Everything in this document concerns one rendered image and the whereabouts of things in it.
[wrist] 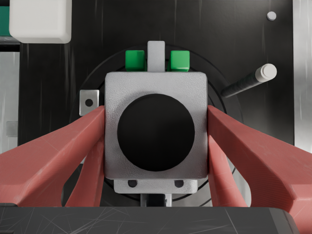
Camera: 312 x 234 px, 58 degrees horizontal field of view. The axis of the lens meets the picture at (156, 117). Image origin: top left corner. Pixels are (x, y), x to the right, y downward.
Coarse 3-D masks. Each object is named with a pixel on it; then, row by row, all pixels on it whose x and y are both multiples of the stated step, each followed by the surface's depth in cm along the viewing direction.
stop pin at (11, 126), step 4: (8, 124) 25; (12, 124) 25; (16, 124) 25; (8, 128) 25; (12, 128) 25; (16, 128) 25; (8, 132) 25; (12, 132) 25; (16, 132) 25; (8, 136) 25; (12, 136) 25; (16, 136) 25
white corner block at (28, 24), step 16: (16, 0) 23; (32, 0) 23; (48, 0) 23; (64, 0) 23; (16, 16) 22; (32, 16) 22; (48, 16) 23; (64, 16) 23; (16, 32) 23; (32, 32) 23; (48, 32) 23; (64, 32) 23
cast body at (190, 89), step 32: (160, 64) 16; (128, 96) 12; (160, 96) 11; (192, 96) 12; (128, 128) 11; (160, 128) 11; (192, 128) 11; (128, 160) 12; (160, 160) 11; (192, 160) 12; (128, 192) 15; (160, 192) 15; (192, 192) 15
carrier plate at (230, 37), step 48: (96, 0) 25; (144, 0) 25; (192, 0) 25; (240, 0) 25; (288, 0) 25; (48, 48) 24; (96, 48) 24; (192, 48) 25; (240, 48) 25; (288, 48) 25; (48, 96) 24; (240, 96) 24; (288, 96) 24; (240, 192) 24
